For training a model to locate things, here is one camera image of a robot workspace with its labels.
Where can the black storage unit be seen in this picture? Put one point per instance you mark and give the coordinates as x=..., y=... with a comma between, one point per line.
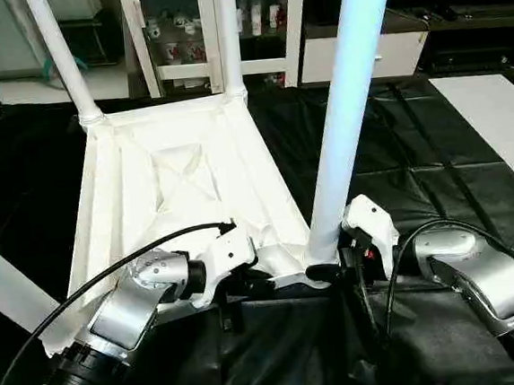
x=100, y=44

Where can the white flat board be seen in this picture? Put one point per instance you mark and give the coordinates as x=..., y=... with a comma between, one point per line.
x=488, y=109

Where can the black work mat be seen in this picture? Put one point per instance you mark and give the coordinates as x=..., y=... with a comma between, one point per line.
x=438, y=149

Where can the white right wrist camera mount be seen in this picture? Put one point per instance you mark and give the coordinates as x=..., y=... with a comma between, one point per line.
x=372, y=218

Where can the black low desk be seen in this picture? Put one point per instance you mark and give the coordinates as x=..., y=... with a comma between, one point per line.
x=473, y=34

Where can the white glass door cabinet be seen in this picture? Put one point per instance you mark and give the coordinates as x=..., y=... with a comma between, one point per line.
x=183, y=71

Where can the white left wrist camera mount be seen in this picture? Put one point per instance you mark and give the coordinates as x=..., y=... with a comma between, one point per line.
x=228, y=253

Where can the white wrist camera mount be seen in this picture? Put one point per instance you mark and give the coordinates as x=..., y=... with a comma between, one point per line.
x=372, y=218
x=228, y=253

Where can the grey pole stand blue brackets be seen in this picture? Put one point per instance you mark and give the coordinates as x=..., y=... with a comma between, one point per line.
x=48, y=69

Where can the white drawer cabinet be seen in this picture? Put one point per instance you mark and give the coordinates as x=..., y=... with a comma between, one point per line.
x=317, y=61

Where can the white plastic table top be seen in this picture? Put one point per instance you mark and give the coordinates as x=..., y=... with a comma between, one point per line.
x=126, y=190

